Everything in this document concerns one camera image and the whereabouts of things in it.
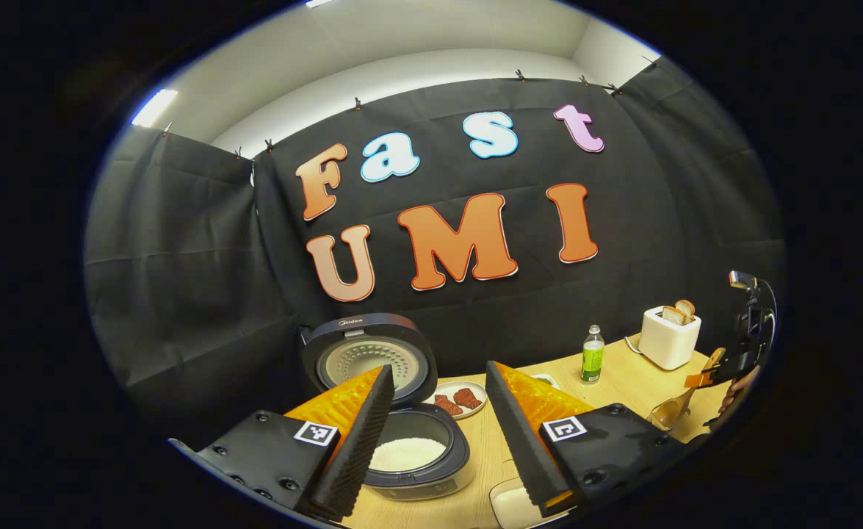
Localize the green drink bottle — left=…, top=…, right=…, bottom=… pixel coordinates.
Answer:
left=581, top=325, right=606, bottom=384

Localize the white rice container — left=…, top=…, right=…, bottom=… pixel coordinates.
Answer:
left=488, top=476, right=571, bottom=529

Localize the white round plate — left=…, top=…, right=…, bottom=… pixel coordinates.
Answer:
left=431, top=380, right=488, bottom=420

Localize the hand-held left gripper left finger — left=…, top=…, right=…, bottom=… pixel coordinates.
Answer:
left=169, top=364, right=396, bottom=524

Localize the row of black cloth clips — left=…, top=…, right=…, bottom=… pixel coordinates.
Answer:
left=163, top=55, right=660, bottom=159

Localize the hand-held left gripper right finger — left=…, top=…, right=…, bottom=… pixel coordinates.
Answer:
left=485, top=359, right=704, bottom=519

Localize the black backdrop cloth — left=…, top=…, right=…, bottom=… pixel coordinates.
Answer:
left=82, top=55, right=784, bottom=442

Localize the black silver rice cooker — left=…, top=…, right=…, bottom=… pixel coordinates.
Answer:
left=300, top=313, right=476, bottom=502

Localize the white toaster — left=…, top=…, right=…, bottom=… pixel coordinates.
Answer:
left=638, top=305, right=702, bottom=370

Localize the wooden spoon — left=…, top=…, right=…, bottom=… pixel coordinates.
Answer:
left=657, top=348, right=727, bottom=428

